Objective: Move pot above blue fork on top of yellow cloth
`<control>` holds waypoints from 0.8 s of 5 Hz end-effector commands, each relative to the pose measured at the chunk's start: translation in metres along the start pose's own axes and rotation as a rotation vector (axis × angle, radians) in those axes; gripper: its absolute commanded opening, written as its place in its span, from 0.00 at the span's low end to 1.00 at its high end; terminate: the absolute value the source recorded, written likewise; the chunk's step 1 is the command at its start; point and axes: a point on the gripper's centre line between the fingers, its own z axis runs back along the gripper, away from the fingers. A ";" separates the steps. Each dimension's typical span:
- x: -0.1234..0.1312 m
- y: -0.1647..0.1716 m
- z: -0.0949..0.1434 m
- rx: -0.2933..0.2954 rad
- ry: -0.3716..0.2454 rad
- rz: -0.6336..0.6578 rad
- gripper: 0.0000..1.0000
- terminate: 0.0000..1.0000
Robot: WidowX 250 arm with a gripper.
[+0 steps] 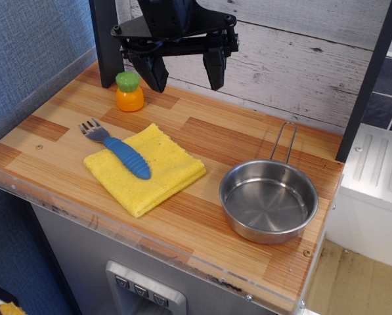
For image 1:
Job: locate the blue handled metal fork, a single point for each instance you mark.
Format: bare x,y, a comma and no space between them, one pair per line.
130,158

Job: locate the dark post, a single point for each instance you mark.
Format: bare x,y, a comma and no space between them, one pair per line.
110,61
370,78

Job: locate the orange toy carrot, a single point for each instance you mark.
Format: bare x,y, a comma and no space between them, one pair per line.
129,95

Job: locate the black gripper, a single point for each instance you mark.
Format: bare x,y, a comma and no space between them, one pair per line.
174,28

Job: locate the white ridged appliance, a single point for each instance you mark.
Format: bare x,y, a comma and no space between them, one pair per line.
361,218

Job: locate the stainless steel pot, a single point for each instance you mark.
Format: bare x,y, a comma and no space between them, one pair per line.
267,201

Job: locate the silver dispenser panel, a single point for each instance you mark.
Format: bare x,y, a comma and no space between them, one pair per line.
135,293

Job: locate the dark right post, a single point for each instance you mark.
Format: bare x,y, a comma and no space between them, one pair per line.
370,78

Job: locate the dark left post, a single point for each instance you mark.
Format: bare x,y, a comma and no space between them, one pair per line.
110,61

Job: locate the yellow black object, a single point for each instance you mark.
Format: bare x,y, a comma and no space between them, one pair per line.
11,309

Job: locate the yellow folded cloth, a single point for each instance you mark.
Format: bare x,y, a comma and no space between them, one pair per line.
172,168

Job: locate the clear acrylic edge guard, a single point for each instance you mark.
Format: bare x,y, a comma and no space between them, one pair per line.
189,231

